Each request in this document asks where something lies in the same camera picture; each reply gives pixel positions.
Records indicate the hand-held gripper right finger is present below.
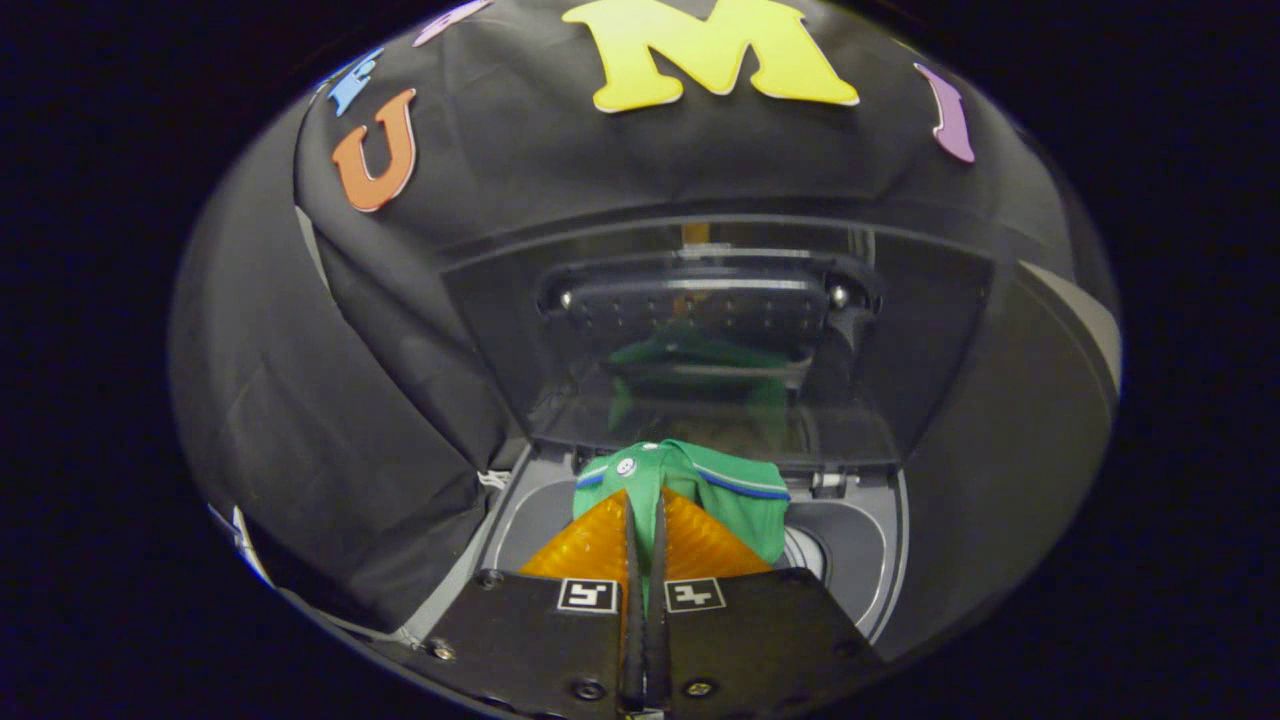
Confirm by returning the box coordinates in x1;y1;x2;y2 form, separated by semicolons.
645;488;889;717

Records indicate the black backdrop cloth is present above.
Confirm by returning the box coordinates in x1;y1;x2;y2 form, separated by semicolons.
168;0;1123;639

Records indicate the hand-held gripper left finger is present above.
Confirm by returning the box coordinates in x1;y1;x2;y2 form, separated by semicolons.
405;488;647;717

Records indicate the green polo shirt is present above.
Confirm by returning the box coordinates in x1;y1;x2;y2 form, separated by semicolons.
572;438;793;613

